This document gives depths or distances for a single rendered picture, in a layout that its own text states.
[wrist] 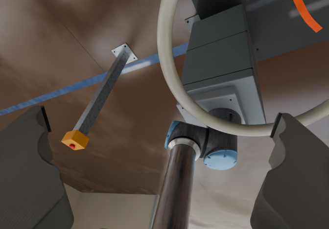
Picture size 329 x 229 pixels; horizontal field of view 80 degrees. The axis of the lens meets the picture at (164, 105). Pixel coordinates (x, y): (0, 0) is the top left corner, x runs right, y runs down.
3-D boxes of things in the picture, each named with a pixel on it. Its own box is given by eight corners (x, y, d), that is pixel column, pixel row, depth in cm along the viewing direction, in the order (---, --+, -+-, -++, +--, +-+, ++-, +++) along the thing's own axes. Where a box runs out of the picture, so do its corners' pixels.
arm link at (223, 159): (231, 145, 107) (230, 176, 96) (200, 137, 109) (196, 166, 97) (242, 129, 96) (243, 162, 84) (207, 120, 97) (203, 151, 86)
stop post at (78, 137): (111, 50, 203) (51, 140, 133) (126, 42, 193) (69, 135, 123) (123, 64, 214) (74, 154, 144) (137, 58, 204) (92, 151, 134)
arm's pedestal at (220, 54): (260, 50, 171) (277, 129, 116) (204, 65, 195) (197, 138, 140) (248, -8, 141) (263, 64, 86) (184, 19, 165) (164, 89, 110)
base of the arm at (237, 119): (245, 128, 109) (245, 143, 103) (211, 131, 119) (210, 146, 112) (235, 104, 99) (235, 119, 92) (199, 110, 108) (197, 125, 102)
